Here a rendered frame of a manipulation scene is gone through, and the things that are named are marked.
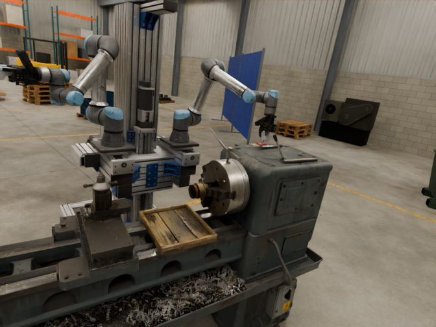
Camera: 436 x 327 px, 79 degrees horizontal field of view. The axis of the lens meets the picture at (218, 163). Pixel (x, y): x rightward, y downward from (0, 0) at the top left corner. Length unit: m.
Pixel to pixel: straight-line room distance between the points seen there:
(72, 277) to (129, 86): 1.25
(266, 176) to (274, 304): 0.95
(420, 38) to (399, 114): 2.42
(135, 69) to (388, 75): 10.14
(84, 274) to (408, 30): 11.29
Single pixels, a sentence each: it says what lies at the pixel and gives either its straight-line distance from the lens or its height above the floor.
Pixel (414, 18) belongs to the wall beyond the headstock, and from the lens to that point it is 11.65.
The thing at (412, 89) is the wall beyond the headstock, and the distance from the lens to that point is 11.21.
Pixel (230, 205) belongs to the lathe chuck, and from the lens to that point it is 1.40.
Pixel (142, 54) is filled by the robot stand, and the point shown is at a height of 1.74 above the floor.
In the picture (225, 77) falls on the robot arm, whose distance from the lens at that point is 1.81.
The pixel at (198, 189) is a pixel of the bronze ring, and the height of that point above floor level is 1.10.
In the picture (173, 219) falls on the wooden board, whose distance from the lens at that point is 1.54.
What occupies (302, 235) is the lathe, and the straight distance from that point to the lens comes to 1.89.
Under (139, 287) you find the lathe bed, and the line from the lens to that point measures 1.41.
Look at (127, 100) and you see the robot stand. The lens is 1.98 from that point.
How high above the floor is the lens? 1.68
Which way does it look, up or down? 18 degrees down
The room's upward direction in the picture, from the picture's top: 8 degrees clockwise
